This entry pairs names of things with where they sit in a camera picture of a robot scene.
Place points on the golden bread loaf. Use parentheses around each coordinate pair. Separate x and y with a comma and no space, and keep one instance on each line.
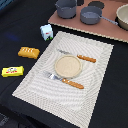
(29,52)

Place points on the small milk carton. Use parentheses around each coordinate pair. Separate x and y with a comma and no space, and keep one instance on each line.
(46,32)

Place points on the yellow butter box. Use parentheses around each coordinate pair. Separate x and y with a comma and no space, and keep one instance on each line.
(12,71)

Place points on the round beige plate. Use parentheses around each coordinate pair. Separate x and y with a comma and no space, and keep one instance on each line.
(68,66)

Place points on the woven beige placemat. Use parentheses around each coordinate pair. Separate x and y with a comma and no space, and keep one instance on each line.
(69,103)

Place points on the brown wooden board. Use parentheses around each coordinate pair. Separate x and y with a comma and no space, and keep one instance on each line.
(103,28)

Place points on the grey cooking pot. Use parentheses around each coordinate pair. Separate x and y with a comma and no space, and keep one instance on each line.
(66,8)

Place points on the black round burner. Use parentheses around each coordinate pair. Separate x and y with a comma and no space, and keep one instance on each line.
(98,4)

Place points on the cream bowl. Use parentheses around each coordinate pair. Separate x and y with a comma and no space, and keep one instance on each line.
(122,15)

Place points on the wooden handled fork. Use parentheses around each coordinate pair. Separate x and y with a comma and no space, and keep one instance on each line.
(64,80)

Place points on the wooden handled knife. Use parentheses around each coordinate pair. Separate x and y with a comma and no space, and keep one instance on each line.
(79,56)

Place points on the grey saucepan with handle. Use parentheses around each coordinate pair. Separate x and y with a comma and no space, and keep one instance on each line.
(91,15)

